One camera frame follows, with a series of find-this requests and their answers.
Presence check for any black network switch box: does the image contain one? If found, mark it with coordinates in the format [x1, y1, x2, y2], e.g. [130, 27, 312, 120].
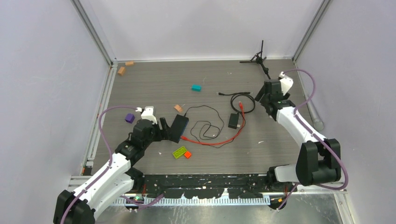
[169, 114, 189, 143]

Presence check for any red ethernet cable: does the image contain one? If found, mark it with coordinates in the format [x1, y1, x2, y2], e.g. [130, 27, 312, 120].
[180, 101, 246, 147]

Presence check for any black power adapter with cord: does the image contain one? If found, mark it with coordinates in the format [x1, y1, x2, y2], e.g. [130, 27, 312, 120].
[184, 105, 242, 149]

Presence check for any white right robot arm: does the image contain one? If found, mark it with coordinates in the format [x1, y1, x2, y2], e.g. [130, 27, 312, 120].
[255, 77, 341, 192]

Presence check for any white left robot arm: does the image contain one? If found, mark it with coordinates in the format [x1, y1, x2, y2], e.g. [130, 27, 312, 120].
[53, 119, 164, 224]

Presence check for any purple block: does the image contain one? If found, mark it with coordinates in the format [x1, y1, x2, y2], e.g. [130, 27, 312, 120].
[125, 113, 135, 124]

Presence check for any tan wooden block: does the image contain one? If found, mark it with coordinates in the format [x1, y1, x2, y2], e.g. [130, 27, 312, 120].
[174, 105, 183, 113]

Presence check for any green lego brick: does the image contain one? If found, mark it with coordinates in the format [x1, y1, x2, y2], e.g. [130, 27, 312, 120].
[172, 146, 187, 159]

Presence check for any black tripod stand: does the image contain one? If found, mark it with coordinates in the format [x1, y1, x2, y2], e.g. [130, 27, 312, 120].
[239, 40, 271, 79]

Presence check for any orange-red cube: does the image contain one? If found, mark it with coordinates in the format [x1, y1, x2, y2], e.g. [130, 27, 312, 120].
[184, 151, 191, 159]

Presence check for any teal block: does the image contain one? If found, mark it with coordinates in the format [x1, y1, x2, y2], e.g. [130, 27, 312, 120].
[191, 84, 202, 92]

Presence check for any orange block near corner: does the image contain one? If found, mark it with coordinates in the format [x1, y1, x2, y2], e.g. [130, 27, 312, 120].
[117, 66, 126, 76]

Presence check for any orange block corner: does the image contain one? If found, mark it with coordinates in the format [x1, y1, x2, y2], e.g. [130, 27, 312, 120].
[117, 66, 126, 76]
[125, 61, 134, 66]

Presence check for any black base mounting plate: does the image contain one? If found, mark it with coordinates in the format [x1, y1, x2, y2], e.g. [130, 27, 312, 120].
[132, 174, 293, 199]

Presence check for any orange block far corner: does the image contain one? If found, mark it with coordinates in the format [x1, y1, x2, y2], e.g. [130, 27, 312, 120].
[125, 61, 134, 66]

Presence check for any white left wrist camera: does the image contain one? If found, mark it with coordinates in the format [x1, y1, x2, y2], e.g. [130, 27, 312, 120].
[135, 106, 158, 125]

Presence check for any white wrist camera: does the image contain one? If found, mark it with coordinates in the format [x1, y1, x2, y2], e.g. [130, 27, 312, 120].
[278, 71, 294, 95]
[135, 106, 158, 125]

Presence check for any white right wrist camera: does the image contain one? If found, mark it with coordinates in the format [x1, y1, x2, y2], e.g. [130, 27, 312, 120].
[278, 71, 294, 95]

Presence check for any black ethernet cable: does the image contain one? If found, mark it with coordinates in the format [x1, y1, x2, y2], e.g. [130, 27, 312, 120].
[218, 91, 256, 114]

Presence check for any grey cylinder by wall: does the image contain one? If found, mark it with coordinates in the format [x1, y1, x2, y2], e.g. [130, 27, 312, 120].
[307, 100, 324, 131]

